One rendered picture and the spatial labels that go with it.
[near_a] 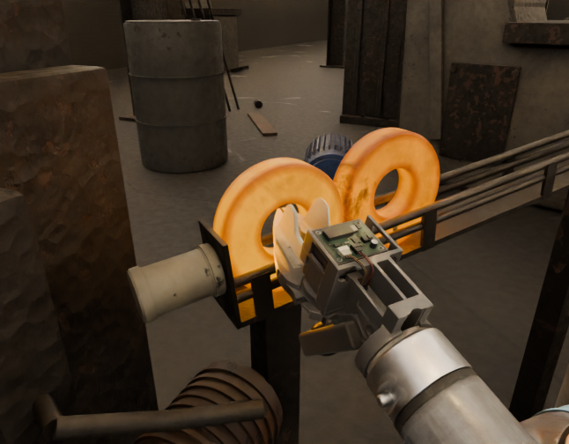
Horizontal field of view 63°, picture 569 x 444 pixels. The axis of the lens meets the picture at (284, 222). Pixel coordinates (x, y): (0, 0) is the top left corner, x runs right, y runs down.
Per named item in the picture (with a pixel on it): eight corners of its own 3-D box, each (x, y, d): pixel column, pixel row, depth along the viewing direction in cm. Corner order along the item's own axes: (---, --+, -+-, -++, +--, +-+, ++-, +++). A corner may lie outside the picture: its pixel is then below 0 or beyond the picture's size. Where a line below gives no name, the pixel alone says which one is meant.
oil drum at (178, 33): (121, 166, 305) (99, 18, 268) (178, 144, 353) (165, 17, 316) (195, 179, 281) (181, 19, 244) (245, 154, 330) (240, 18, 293)
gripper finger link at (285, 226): (286, 176, 50) (331, 231, 44) (278, 218, 54) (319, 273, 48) (260, 181, 48) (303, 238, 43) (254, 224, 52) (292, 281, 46)
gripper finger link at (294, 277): (303, 233, 50) (347, 292, 44) (299, 245, 51) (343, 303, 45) (263, 243, 47) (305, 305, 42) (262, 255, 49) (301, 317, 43)
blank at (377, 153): (326, 143, 54) (343, 150, 52) (424, 115, 61) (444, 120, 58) (332, 255, 62) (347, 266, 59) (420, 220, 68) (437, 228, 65)
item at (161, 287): (136, 305, 52) (121, 260, 49) (210, 277, 55) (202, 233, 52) (149, 336, 47) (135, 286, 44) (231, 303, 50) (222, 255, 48)
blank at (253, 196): (201, 177, 48) (212, 187, 46) (325, 143, 54) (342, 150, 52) (223, 297, 55) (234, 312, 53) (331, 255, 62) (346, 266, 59)
